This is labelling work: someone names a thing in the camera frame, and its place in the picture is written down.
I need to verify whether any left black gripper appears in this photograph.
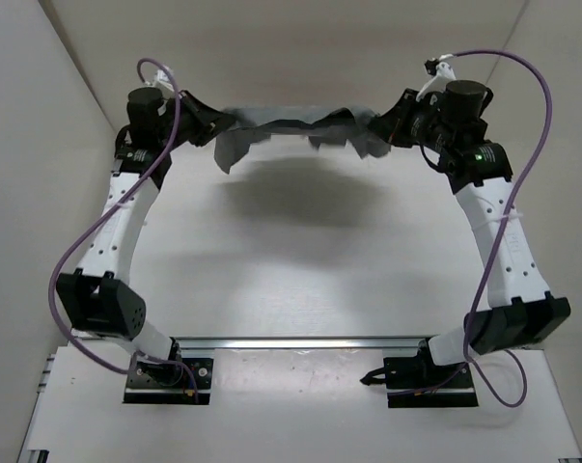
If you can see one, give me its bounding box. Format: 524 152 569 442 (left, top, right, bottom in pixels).
165 85 239 143

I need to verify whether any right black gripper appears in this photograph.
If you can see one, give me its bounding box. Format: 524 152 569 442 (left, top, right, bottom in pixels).
370 91 453 154

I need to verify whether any grey pleated skirt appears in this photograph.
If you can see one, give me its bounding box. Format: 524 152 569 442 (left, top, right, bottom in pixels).
214 106 391 174

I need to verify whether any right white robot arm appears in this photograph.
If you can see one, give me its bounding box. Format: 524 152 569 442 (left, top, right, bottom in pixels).
369 80 571 387

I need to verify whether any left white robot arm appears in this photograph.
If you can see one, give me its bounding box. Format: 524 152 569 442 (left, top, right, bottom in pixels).
55 87 236 384

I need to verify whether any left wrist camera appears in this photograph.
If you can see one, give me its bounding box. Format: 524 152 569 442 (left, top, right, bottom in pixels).
145 68 175 99

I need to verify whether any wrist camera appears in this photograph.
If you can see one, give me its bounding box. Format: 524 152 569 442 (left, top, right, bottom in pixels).
145 68 175 99
416 54 457 102

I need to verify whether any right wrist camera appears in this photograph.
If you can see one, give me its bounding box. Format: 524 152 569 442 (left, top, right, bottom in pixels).
416 54 457 102

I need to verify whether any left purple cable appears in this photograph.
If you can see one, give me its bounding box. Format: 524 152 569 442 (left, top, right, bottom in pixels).
52 58 181 375

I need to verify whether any aluminium front rail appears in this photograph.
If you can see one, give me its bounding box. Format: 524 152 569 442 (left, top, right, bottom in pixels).
178 336 421 350

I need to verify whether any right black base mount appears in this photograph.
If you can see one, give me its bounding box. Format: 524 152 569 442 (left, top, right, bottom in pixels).
360 356 479 409

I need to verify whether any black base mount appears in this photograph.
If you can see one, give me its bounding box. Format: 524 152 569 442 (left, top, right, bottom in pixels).
360 356 479 409
123 356 214 406

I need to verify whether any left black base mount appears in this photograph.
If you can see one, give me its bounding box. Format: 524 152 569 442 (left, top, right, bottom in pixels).
123 356 214 406

